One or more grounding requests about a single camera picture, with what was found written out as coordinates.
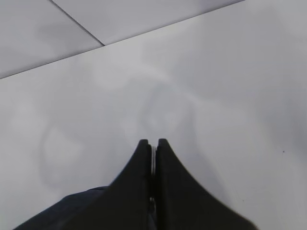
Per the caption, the navy blue lunch bag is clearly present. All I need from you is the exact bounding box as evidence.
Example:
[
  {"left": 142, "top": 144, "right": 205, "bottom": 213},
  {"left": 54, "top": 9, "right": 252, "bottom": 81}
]
[{"left": 12, "top": 186, "right": 159, "bottom": 230}]

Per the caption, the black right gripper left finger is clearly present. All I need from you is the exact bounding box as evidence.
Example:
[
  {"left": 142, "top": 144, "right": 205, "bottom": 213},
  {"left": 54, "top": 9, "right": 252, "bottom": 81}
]
[{"left": 71, "top": 139, "right": 151, "bottom": 230}]

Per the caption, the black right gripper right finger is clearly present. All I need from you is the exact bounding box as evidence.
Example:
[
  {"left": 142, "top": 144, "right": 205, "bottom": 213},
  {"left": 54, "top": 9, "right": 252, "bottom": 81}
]
[{"left": 155, "top": 139, "right": 257, "bottom": 230}]

